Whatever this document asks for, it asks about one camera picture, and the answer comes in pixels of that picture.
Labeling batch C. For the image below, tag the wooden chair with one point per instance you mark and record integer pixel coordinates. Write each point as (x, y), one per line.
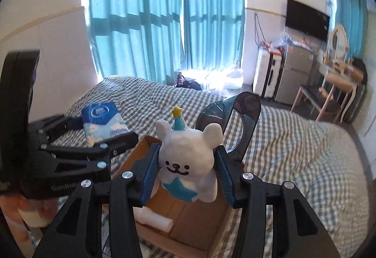
(315, 96)

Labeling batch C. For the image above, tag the white paper roll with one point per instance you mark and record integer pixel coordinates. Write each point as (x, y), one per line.
(154, 218)

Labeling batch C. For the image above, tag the white oval mirror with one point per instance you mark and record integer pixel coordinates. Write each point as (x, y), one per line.
(337, 40)

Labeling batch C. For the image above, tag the silver small fridge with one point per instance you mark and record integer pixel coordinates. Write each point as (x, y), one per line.
(293, 73)

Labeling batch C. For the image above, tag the checked blanket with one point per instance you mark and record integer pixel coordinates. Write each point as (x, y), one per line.
(293, 158)

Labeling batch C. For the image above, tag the cardboard box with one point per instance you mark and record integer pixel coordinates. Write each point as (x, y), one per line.
(194, 227)

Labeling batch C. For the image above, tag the clear plastic bag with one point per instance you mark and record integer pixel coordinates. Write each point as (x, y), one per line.
(229, 78)

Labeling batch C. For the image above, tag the white bear figurine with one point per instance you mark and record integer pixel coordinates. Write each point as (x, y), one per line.
(188, 152)

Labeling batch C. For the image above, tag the person's left hand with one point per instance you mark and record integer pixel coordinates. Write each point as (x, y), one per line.
(11, 214)

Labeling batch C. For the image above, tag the white suitcase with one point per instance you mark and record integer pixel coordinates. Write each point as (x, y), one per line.
(264, 73)

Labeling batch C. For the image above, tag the white dressing table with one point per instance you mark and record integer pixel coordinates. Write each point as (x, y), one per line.
(340, 81)

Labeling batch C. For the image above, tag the black wall television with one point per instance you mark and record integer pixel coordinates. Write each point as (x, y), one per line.
(307, 19)

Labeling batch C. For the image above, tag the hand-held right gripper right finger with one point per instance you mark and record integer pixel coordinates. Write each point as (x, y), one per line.
(226, 178)

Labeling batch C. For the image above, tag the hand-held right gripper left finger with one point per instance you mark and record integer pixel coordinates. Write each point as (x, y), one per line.
(148, 178)

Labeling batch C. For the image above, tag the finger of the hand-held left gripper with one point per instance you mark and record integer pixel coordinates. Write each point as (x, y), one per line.
(117, 142)
(64, 124)

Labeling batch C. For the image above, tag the blue tissue pack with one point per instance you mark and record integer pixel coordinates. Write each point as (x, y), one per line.
(100, 121)

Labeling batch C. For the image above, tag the teal window curtain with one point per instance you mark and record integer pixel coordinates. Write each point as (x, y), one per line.
(351, 11)
(132, 17)
(214, 11)

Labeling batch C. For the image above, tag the dark bag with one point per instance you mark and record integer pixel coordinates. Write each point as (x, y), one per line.
(188, 83)

